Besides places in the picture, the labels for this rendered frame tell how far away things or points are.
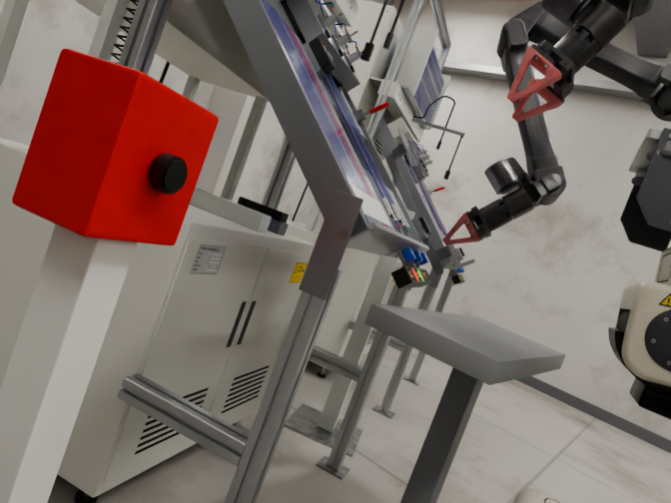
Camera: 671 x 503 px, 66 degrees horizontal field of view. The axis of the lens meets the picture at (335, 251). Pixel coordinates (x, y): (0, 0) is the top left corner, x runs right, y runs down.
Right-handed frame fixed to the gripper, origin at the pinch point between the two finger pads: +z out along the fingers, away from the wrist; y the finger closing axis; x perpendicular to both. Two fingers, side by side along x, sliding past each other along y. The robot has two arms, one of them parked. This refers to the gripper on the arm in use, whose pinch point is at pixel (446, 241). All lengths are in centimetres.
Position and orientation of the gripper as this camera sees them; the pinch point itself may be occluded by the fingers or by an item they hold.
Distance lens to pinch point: 120.3
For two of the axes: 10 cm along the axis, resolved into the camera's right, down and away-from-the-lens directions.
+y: -3.0, -0.6, -9.5
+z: -8.5, 4.7, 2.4
